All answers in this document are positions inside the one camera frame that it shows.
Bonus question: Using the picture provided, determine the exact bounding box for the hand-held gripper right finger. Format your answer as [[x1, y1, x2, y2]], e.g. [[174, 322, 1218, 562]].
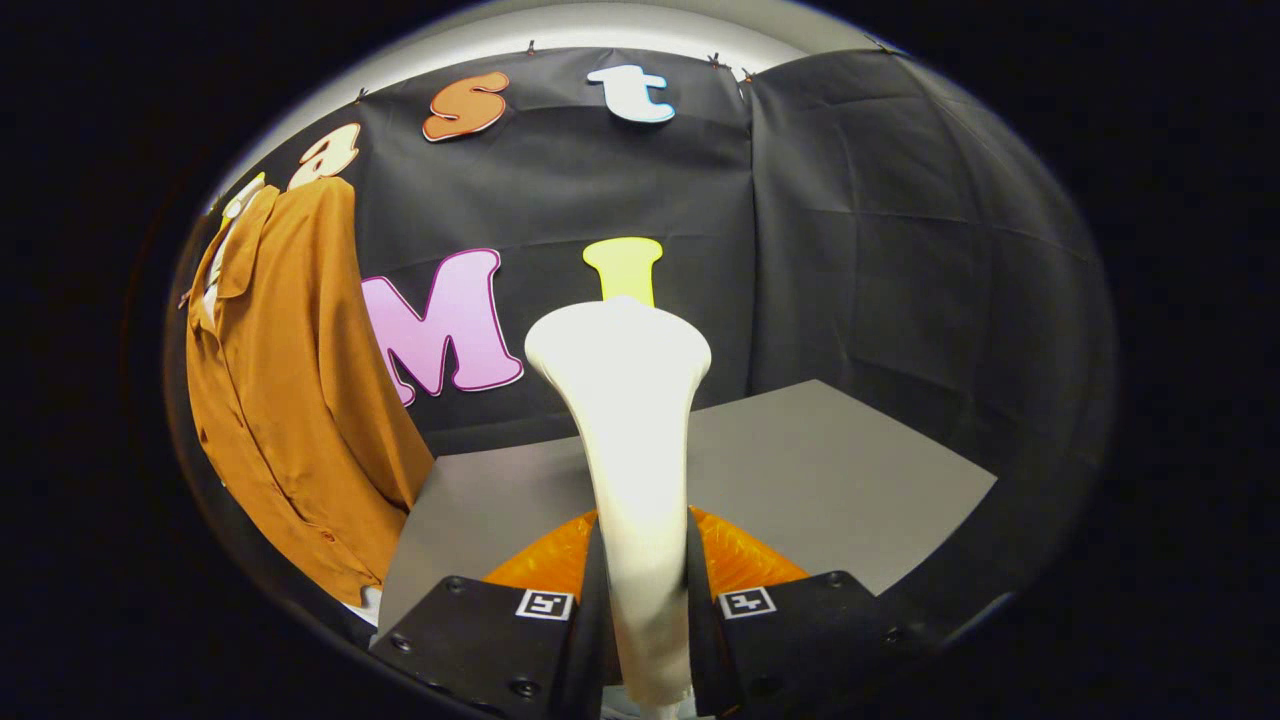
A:
[[685, 505, 941, 717]]

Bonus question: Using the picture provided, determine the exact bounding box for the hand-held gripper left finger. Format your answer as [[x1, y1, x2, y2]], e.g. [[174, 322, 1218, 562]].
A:
[[368, 510, 611, 720]]

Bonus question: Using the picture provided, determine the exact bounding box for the white garment steamer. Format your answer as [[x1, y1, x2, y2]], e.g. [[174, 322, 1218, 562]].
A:
[[524, 296, 713, 716]]

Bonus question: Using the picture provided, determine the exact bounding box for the brown button-up shirt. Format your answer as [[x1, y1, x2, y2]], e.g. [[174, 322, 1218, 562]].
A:
[[185, 178, 436, 608]]

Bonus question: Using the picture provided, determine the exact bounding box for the black backdrop cloth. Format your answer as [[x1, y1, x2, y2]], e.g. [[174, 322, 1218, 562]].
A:
[[165, 48, 1119, 641]]

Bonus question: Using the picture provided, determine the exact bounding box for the white hanger board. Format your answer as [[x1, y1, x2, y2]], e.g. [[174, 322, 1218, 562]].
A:
[[203, 172, 384, 626]]

